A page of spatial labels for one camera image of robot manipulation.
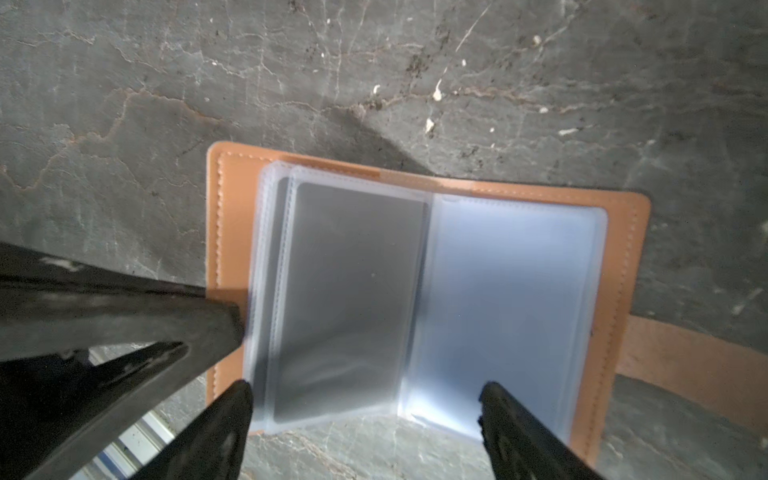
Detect clear plastic card sleeves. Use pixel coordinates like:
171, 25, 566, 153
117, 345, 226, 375
244, 162, 608, 441

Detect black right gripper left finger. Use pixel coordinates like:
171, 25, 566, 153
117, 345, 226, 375
132, 380, 253, 480

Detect dark grey credit card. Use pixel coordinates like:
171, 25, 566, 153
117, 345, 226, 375
272, 182, 428, 429

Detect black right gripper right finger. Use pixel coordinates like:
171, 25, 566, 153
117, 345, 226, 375
478, 382, 602, 480

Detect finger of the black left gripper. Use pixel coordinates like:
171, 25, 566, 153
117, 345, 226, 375
1, 342, 189, 479
0, 241, 246, 364

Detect aluminium rail front frame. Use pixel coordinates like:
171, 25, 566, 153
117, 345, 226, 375
72, 411, 175, 480

